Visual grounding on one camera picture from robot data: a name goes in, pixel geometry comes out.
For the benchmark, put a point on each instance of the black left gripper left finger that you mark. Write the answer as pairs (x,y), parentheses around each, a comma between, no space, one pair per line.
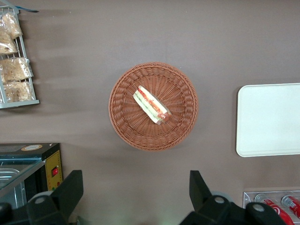
(69,187)

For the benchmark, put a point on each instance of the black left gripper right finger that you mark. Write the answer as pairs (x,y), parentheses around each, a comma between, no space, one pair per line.
(200,187)

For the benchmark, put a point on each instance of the beige plastic tray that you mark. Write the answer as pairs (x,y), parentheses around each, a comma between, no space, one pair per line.
(269,119)

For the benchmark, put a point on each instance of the black toaster machine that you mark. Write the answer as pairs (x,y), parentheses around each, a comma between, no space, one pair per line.
(52,161)

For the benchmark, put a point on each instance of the clear acrylic bottle rack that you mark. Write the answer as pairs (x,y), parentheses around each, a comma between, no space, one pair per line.
(248,199)

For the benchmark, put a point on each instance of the red cola bottle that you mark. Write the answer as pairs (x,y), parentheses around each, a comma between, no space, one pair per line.
(293,204)
(279,213)

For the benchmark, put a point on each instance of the round brown wicker basket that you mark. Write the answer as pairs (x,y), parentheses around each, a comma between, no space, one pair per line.
(131,131)

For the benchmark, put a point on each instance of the wrapped triangle sandwich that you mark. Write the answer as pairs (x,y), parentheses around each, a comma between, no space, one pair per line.
(150,104)

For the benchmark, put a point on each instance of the clear bag of crackers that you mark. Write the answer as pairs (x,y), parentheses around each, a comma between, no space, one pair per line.
(12,25)
(7,44)
(18,91)
(16,70)

